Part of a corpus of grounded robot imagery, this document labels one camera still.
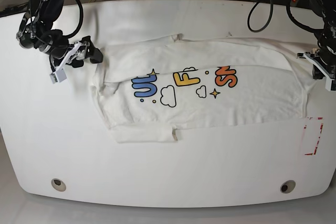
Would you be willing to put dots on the gripper body, image right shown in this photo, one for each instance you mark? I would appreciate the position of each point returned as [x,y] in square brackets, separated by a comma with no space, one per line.
[326,58]

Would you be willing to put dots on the gripper body, image left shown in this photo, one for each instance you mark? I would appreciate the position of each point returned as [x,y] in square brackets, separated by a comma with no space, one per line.
[55,44]

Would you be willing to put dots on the white printed T-shirt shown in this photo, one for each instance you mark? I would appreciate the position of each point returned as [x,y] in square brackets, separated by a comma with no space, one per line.
[146,91]

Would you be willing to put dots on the black tripod stand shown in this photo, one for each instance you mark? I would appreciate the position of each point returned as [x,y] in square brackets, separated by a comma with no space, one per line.
[14,9]

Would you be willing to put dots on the red tape rectangle marking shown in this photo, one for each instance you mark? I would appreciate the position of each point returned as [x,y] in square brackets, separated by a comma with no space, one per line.
[311,135]

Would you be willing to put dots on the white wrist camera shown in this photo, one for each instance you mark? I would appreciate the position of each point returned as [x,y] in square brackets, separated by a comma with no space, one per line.
[313,59]
[59,75]

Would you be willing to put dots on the right table cable grommet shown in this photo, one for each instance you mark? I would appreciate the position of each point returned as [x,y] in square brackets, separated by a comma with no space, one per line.
[288,186]

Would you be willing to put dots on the table cable grommet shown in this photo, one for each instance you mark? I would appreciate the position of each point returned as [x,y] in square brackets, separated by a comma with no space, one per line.
[58,185]
[288,186]

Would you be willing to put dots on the left table cable grommet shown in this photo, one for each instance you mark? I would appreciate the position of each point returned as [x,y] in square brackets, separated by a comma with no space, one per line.
[58,185]

